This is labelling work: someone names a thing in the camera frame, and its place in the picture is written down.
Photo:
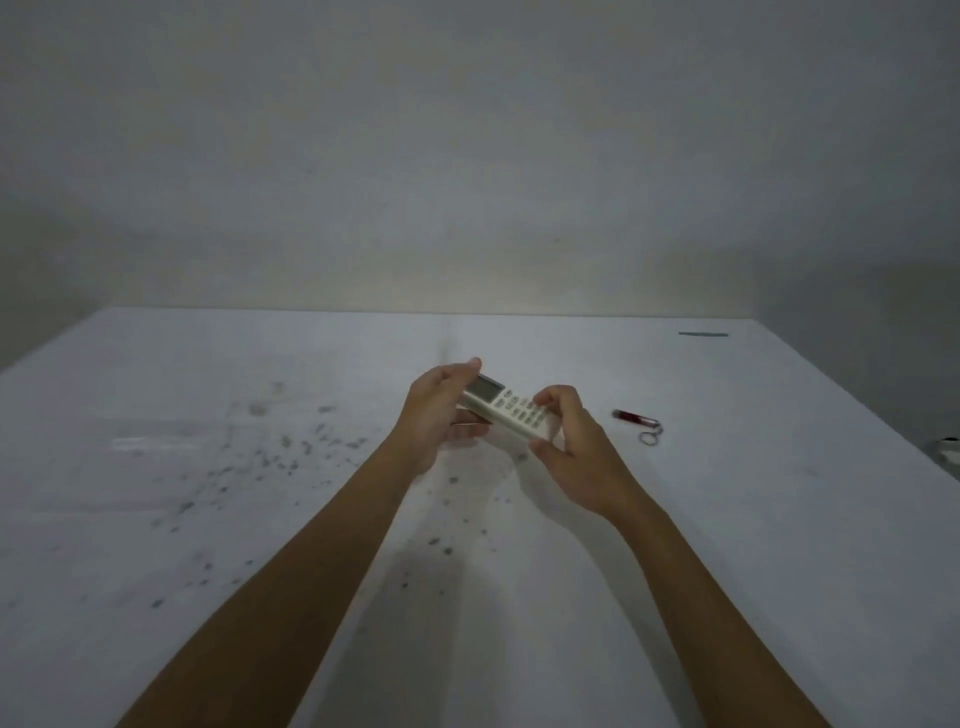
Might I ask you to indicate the person's left thumb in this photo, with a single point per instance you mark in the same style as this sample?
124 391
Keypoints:
471 429

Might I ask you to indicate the person's right hand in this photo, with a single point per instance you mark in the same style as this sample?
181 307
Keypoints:
589 461

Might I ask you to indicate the white remote control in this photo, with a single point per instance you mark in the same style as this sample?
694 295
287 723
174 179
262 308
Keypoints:
512 409

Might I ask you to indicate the person's left forearm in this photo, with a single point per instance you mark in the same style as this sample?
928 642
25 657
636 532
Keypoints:
292 577

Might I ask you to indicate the person's right thumb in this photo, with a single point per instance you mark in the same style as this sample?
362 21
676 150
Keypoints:
546 448

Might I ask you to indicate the person's right forearm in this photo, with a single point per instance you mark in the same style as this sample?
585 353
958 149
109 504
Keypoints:
720 622

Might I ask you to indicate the person's left hand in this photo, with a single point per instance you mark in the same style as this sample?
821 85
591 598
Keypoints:
429 416

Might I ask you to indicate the teal strip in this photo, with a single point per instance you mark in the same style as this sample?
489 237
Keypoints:
703 334

